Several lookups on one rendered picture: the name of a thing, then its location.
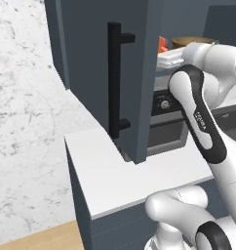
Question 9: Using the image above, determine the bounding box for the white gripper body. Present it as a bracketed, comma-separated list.
[156, 48, 186, 71]

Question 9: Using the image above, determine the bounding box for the dark blue cabinet door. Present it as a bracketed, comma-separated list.
[202, 4, 236, 49]
[59, 0, 165, 165]

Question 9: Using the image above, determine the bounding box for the dark blue base cabinet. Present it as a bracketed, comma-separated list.
[63, 137, 229, 250]

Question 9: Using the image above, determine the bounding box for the orange red object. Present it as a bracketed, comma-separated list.
[158, 35, 170, 55]

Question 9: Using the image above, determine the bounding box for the brown wooden bowl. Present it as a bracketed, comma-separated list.
[171, 35, 219, 51]

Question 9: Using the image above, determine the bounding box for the grey oven knob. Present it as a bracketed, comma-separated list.
[159, 99, 172, 111]

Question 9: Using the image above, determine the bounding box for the grey black oven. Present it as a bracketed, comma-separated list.
[146, 75, 236, 158]

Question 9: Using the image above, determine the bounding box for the black bar door handle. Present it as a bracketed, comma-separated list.
[106, 21, 137, 140]

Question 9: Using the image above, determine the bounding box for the dark blue wall cabinet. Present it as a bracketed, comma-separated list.
[44, 0, 71, 91]

